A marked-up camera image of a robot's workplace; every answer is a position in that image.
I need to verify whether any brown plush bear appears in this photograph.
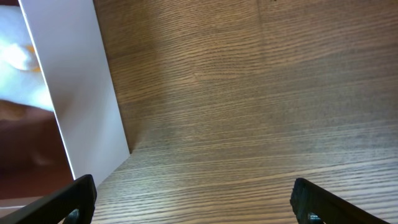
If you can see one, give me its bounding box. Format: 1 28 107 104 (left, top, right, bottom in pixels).
0 99 68 175

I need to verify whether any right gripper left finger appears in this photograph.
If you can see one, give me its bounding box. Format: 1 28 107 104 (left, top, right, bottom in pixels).
1 174 97 224

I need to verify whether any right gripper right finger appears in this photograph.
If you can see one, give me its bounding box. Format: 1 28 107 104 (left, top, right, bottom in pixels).
290 178 388 224

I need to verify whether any white plush chicken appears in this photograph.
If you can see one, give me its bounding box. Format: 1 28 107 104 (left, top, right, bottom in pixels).
1 5 53 111

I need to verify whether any white box pink interior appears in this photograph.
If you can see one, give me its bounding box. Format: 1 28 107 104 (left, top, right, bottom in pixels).
0 0 131 215

